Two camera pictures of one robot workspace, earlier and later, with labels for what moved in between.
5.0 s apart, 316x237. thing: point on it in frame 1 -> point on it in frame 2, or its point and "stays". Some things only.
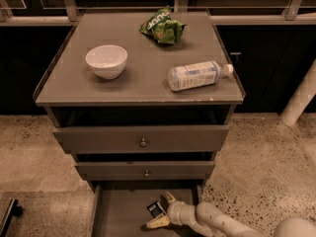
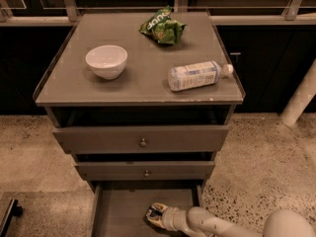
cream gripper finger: (170, 197) -> (160, 206)
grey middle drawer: (145, 170) stays
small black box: (156, 209) stays
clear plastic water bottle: (197, 75) stays
